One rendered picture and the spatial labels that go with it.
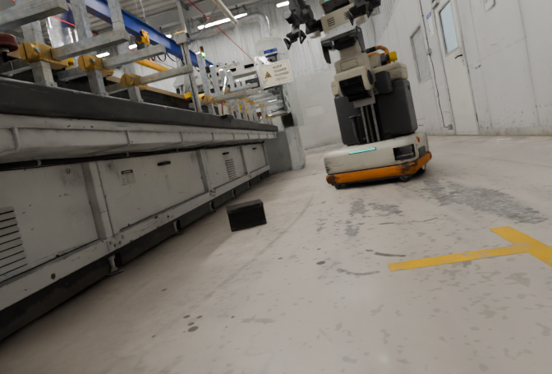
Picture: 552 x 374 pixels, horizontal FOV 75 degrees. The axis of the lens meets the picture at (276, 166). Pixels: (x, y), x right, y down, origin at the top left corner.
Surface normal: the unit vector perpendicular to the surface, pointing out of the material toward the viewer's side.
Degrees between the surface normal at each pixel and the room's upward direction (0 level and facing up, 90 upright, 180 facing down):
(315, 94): 90
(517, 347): 0
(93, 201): 90
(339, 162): 90
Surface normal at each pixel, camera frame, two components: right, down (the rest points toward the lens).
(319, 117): -0.16, 0.08
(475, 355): -0.21, -0.98
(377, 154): -0.53, 0.16
